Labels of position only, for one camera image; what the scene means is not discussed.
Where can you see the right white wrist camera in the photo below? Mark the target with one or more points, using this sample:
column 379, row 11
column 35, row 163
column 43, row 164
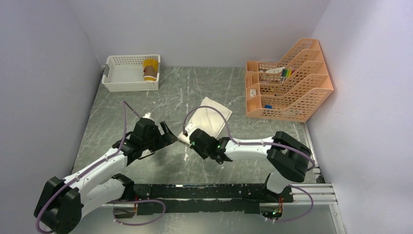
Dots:
column 190, row 127

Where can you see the colourful pens in organizer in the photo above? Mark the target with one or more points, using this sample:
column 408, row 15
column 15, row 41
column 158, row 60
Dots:
column 286, row 73

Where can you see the aluminium rail frame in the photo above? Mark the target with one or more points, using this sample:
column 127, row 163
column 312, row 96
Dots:
column 303, row 194

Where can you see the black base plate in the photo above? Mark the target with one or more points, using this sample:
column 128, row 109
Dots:
column 207, row 198

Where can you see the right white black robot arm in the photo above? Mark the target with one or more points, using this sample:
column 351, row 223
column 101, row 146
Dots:
column 290, row 158

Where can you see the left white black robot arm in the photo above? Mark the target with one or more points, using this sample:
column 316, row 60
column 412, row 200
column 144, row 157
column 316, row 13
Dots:
column 64, row 202

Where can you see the yellow brown bear towel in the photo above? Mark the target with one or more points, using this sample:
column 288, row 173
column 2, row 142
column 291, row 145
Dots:
column 150, row 69

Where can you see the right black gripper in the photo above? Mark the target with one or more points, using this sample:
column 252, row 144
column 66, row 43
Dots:
column 192, row 146

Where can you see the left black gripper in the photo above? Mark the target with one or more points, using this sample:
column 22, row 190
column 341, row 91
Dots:
column 164, row 139

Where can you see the orange plastic file organizer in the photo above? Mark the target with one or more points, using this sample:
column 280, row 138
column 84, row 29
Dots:
column 295, row 98

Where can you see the white towel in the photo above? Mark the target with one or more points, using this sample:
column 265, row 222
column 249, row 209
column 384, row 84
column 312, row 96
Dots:
column 207, row 119

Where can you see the white plastic basket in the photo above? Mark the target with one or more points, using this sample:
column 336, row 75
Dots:
column 124, row 73

